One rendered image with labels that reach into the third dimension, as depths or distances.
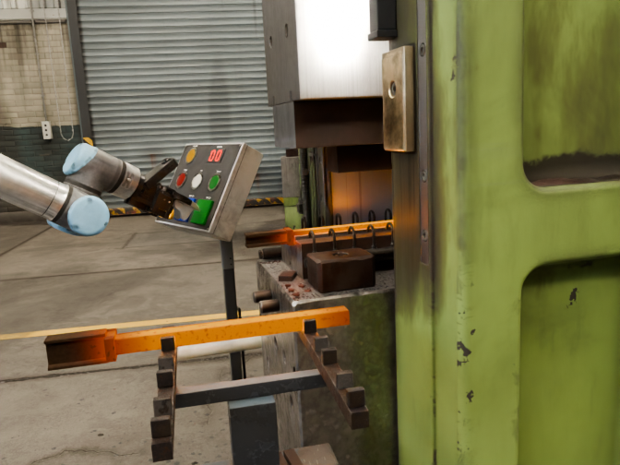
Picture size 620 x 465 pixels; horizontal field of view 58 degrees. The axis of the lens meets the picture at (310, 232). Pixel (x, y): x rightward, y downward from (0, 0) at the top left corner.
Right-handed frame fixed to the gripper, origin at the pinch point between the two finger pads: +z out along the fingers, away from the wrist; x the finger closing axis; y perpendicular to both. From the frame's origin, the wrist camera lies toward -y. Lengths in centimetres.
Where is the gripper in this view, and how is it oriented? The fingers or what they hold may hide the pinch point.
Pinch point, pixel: (196, 206)
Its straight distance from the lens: 165.4
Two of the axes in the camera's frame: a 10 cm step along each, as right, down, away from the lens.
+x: 6.5, 1.1, -7.5
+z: 6.8, 3.6, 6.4
